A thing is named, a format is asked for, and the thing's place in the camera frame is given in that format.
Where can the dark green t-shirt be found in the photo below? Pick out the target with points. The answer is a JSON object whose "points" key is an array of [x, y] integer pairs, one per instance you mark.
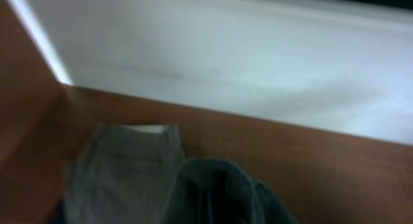
{"points": [[216, 190]]}

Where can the grey folded pants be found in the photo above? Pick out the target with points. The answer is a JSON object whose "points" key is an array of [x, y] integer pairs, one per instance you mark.
{"points": [[124, 174]]}

